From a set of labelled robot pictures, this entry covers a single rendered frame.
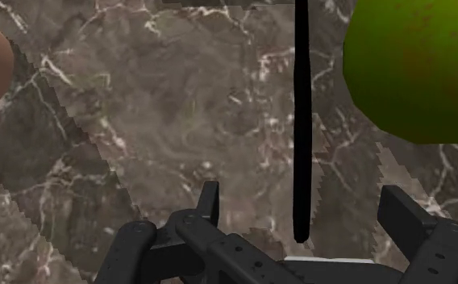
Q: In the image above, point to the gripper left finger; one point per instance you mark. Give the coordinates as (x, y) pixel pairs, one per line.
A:
(197, 244)

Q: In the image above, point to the green apple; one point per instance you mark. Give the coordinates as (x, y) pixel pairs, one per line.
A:
(413, 67)

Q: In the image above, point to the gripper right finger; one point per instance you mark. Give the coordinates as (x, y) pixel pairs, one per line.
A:
(429, 236)

